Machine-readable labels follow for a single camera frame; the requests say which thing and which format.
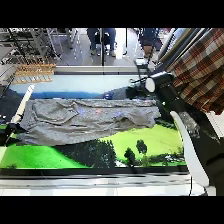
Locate silver frame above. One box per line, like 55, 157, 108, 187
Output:
0, 172, 208, 197

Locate checked shirt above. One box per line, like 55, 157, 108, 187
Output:
165, 28, 224, 116

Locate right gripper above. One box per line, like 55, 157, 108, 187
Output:
125, 84, 148, 101

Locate brown clothes hanger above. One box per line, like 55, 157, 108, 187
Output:
15, 63, 57, 77

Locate grey garment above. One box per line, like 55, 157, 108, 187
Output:
15, 97, 162, 147

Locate person's legs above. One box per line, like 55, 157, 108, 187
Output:
86, 28, 118, 58

